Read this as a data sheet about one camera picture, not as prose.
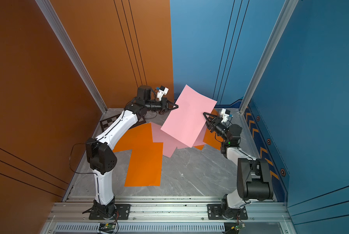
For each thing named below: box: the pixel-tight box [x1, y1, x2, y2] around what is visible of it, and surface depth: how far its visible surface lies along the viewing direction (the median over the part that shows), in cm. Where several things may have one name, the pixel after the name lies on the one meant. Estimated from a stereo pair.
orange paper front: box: [124, 142, 164, 187], surface depth 91 cm
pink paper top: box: [160, 84, 218, 148], surface depth 81 cm
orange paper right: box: [193, 128, 225, 151], surface depth 80 cm
